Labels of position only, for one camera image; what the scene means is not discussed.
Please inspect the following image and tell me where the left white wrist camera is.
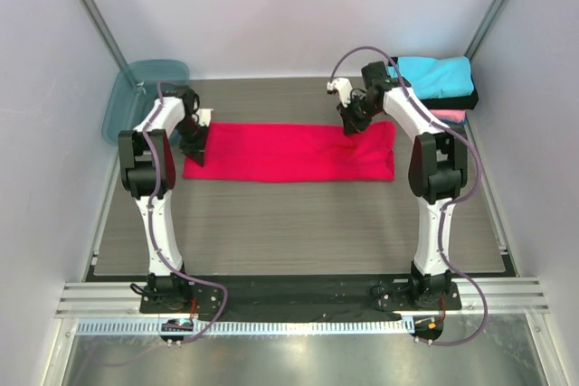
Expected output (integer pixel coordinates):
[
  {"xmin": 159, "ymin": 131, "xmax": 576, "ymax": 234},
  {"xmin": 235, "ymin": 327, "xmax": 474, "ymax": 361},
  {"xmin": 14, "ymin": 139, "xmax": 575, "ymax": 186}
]
[{"xmin": 194, "ymin": 108, "xmax": 214, "ymax": 127}]

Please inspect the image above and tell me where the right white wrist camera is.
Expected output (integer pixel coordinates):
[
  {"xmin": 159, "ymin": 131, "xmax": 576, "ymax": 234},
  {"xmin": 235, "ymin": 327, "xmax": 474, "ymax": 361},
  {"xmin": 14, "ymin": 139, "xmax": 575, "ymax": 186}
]
[{"xmin": 326, "ymin": 78, "xmax": 353, "ymax": 107}]

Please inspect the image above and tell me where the folded cyan t shirt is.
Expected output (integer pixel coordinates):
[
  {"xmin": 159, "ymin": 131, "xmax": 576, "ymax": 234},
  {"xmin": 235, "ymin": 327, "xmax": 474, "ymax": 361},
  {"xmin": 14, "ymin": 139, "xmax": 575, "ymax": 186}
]
[{"xmin": 397, "ymin": 56, "xmax": 475, "ymax": 99}]

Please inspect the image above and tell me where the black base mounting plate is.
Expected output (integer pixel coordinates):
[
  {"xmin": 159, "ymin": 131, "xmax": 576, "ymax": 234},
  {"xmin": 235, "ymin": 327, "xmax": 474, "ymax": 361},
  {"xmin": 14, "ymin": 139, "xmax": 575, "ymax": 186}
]
[{"xmin": 138, "ymin": 274, "xmax": 463, "ymax": 325}]

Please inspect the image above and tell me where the teal plastic bin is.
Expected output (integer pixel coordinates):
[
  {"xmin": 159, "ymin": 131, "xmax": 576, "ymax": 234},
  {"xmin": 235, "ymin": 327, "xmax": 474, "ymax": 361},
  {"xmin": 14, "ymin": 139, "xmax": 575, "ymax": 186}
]
[{"xmin": 101, "ymin": 60, "xmax": 190, "ymax": 146}]

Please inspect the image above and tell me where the folded black t shirt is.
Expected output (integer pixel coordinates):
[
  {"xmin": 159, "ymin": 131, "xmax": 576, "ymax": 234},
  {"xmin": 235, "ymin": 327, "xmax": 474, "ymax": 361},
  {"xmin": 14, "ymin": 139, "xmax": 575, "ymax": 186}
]
[{"xmin": 422, "ymin": 89, "xmax": 479, "ymax": 110}]

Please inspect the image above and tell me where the folded pink t shirt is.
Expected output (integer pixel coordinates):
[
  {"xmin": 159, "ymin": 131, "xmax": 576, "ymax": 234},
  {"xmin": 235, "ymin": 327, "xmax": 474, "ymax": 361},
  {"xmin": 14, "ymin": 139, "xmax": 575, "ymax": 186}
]
[{"xmin": 432, "ymin": 109, "xmax": 466, "ymax": 120}]

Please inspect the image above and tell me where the red t shirt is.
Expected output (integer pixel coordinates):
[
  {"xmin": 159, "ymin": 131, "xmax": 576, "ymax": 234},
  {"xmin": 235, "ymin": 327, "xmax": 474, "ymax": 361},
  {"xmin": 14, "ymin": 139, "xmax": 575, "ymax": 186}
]
[{"xmin": 182, "ymin": 121, "xmax": 396, "ymax": 184}]

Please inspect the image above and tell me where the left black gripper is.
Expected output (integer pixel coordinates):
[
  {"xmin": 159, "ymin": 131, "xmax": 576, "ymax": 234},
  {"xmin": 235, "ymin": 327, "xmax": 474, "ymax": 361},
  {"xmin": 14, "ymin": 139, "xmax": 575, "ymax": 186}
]
[{"xmin": 176, "ymin": 118, "xmax": 211, "ymax": 167}]

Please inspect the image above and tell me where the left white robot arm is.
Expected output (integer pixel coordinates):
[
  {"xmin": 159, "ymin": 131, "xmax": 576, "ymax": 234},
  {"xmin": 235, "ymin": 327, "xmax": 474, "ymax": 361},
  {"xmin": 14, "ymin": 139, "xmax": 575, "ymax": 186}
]
[{"xmin": 118, "ymin": 82, "xmax": 212, "ymax": 314}]

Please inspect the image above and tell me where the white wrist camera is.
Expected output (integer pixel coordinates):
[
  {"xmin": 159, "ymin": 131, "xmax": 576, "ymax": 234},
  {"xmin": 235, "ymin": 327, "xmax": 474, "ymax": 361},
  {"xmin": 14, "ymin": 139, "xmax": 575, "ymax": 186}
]
[
  {"xmin": 194, "ymin": 108, "xmax": 214, "ymax": 127},
  {"xmin": 326, "ymin": 78, "xmax": 353, "ymax": 107}
]

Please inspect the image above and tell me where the white slotted cable duct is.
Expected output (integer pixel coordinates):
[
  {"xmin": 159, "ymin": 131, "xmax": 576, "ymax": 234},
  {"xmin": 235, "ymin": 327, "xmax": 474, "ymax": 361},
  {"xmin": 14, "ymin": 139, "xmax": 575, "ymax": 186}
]
[{"xmin": 76, "ymin": 317, "xmax": 414, "ymax": 339}]

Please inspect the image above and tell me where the aluminium extrusion rail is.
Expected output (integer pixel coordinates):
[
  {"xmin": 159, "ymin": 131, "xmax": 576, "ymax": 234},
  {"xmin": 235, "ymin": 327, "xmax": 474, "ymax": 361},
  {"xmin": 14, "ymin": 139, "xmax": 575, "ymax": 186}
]
[{"xmin": 57, "ymin": 278, "xmax": 549, "ymax": 317}]

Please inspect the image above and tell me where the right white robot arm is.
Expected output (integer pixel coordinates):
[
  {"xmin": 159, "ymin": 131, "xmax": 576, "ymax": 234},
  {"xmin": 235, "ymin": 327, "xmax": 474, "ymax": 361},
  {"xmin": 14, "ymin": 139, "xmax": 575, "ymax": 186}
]
[{"xmin": 327, "ymin": 61, "xmax": 468, "ymax": 310}]

